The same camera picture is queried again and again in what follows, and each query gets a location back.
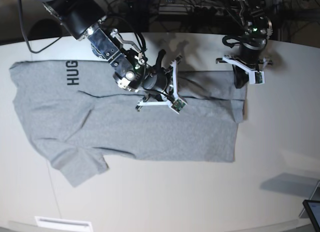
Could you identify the white label strip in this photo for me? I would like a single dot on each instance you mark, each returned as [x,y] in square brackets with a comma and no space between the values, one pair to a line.
[63,224]

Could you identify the gripper body, image right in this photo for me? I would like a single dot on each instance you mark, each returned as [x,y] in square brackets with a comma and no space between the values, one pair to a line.
[249,52]

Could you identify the grey T-shirt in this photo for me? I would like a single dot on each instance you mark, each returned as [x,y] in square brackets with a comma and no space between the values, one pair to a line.
[74,114]

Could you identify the black tablet screen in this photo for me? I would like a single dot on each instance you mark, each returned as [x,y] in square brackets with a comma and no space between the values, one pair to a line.
[312,207]

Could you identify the gripper body, image left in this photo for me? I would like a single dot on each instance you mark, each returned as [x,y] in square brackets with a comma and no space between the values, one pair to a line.
[157,82]

